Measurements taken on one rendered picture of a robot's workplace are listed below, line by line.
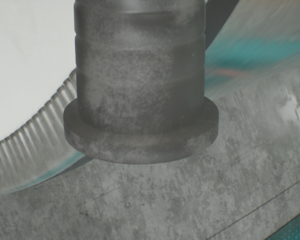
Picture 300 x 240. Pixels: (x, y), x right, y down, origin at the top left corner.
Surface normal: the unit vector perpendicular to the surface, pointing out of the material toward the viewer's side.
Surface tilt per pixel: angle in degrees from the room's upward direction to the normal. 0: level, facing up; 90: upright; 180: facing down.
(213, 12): 58
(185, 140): 29
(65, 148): 90
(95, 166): 0
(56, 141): 89
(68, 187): 0
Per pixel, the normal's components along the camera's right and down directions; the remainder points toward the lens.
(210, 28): 0.58, 0.75
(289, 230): 0.63, -0.15
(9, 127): -0.71, 0.29
